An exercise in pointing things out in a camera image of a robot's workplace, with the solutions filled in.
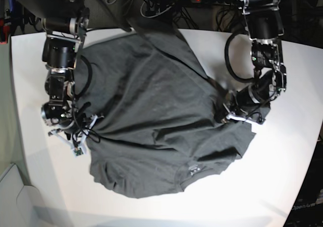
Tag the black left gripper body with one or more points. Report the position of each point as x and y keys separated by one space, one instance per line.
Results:
x=244 y=102

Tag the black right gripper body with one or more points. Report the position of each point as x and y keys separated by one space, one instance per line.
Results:
x=81 y=128

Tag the dark grey t-shirt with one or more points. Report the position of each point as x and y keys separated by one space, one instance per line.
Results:
x=157 y=111

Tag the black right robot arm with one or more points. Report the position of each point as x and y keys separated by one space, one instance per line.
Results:
x=65 y=23

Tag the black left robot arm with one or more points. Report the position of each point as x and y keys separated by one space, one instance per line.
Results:
x=264 y=28

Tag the grey tray corner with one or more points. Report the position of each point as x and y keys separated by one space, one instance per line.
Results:
x=20 y=204

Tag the red clamp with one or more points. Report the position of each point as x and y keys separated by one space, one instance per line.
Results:
x=5 y=31

